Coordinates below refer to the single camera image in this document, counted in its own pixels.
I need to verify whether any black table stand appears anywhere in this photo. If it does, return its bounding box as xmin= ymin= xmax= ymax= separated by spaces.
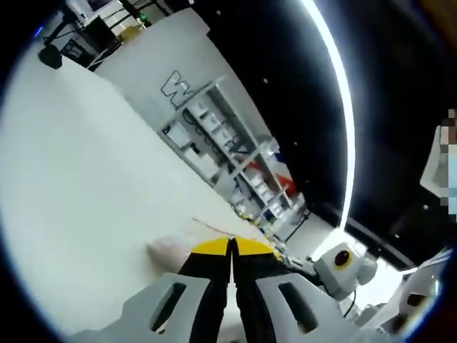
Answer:
xmin=38 ymin=44 xmax=64 ymax=71

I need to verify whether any grey metal shelf rack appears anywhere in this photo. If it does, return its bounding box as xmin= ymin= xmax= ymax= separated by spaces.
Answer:
xmin=160 ymin=76 xmax=308 ymax=244

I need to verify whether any person's white clothing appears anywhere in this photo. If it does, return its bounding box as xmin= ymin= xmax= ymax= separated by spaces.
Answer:
xmin=419 ymin=124 xmax=457 ymax=197

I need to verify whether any row of white storage bins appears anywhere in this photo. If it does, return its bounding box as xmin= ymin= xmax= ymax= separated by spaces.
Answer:
xmin=176 ymin=101 xmax=288 ymax=217

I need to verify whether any black cable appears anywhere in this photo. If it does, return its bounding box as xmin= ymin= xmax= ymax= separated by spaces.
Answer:
xmin=341 ymin=288 xmax=359 ymax=319

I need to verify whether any grey chest device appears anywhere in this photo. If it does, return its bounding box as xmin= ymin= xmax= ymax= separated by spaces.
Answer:
xmin=395 ymin=249 xmax=451 ymax=327

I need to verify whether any white partition panel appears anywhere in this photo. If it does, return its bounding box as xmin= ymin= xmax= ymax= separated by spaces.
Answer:
xmin=93 ymin=16 xmax=273 ymax=173

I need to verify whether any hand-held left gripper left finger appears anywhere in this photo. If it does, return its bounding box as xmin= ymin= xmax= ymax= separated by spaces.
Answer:
xmin=71 ymin=237 xmax=233 ymax=343

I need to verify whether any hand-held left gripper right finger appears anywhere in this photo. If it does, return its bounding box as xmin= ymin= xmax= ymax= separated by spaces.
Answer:
xmin=230 ymin=236 xmax=373 ymax=343

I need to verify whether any ceiling light strip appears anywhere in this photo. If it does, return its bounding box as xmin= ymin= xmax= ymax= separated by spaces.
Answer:
xmin=301 ymin=0 xmax=357 ymax=232

